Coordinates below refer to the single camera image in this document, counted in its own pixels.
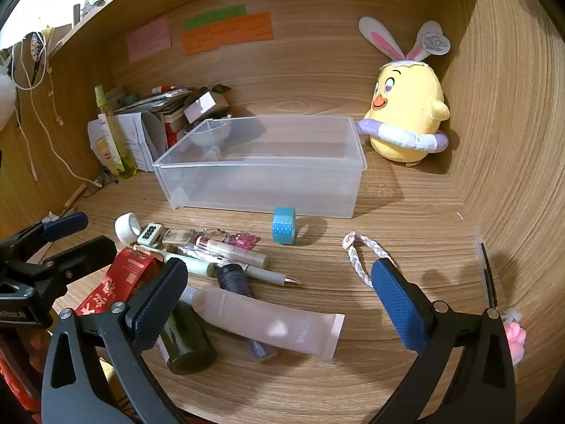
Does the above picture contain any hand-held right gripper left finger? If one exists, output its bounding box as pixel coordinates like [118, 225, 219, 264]
[41, 257, 190, 424]

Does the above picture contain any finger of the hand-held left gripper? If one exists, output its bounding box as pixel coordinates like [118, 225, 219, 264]
[0, 213, 89, 258]
[25, 236, 119, 294]

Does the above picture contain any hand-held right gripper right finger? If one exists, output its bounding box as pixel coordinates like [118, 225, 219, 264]
[368, 257, 517, 424]

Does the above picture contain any red ribbon packet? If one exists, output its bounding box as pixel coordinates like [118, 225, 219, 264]
[73, 247, 166, 316]

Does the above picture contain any white tape roll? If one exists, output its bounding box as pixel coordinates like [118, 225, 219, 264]
[115, 213, 141, 243]

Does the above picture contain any dark green bottle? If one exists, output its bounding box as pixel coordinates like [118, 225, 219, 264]
[156, 300, 219, 376]

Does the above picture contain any green case with black dots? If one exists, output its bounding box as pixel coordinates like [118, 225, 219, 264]
[137, 223, 164, 247]

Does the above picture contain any frosted translucent tube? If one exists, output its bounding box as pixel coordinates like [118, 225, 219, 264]
[181, 286, 346, 360]

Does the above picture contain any clear plastic storage box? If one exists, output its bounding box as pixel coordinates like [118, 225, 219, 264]
[152, 115, 367, 219]

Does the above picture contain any wooden stick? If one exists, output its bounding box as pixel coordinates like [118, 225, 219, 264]
[64, 183, 88, 209]

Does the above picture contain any light green tube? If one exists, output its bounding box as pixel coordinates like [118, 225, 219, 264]
[135, 245, 219, 277]

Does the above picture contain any white pen with red trim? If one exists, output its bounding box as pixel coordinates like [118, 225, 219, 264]
[196, 236, 270, 270]

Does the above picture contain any yellow liquid bottle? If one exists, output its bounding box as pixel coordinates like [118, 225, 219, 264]
[94, 85, 137, 179]

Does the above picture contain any pink charm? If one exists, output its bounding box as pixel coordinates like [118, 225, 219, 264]
[230, 232, 259, 250]

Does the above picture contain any white folded paper leaflet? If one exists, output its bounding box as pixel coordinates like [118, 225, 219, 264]
[87, 112, 166, 173]

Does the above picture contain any purple pen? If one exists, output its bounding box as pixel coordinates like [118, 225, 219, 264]
[240, 338, 279, 363]

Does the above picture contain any grey pen with gold tip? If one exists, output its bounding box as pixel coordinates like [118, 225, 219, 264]
[238, 263, 303, 288]

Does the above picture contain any pink paw toy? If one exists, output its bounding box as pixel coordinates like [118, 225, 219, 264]
[501, 309, 529, 367]

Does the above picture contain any stack of books and papers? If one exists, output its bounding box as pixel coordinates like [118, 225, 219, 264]
[114, 86, 195, 120]

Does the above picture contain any white bowl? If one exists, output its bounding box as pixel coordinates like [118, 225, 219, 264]
[190, 119, 232, 146]

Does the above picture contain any small white cardboard box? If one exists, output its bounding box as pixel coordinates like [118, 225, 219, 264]
[183, 88, 230, 124]

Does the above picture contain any yellow chick plush toy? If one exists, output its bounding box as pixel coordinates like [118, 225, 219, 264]
[357, 17, 452, 167]

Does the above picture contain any pink sticky note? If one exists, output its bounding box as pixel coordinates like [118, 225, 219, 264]
[126, 18, 172, 63]

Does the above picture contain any orange sticky note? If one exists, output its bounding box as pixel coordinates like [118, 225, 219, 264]
[181, 12, 274, 57]

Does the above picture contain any green sticky note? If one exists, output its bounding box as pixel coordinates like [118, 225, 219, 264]
[183, 4, 247, 31]

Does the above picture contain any pastel braided bracelet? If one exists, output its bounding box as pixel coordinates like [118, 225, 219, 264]
[343, 231, 398, 290]

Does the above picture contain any white cable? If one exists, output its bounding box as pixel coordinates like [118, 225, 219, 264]
[11, 31, 104, 186]

